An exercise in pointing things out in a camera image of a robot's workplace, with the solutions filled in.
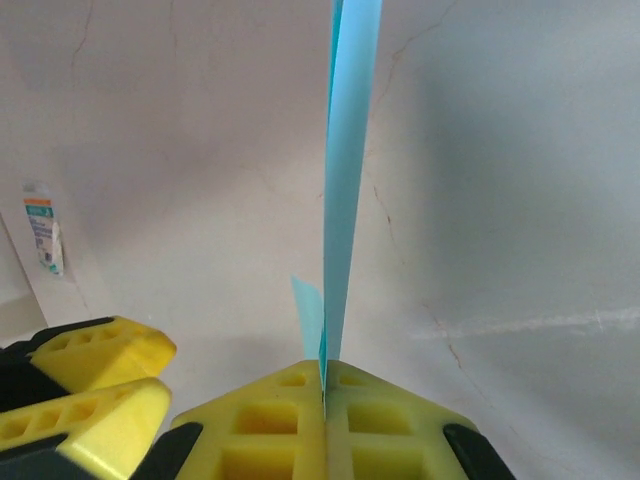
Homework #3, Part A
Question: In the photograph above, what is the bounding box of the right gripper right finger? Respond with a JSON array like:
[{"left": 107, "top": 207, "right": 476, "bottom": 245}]
[{"left": 324, "top": 359, "right": 516, "bottom": 480}]

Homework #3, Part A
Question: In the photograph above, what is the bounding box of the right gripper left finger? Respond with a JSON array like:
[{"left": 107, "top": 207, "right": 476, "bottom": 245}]
[{"left": 132, "top": 359, "right": 329, "bottom": 480}]

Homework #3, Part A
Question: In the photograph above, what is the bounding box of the light blue paper sheet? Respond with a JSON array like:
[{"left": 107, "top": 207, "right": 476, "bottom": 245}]
[{"left": 291, "top": 0, "right": 385, "bottom": 396}]

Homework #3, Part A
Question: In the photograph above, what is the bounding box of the small printed sachet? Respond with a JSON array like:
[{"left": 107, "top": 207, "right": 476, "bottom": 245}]
[{"left": 20, "top": 180, "right": 66, "bottom": 277}]

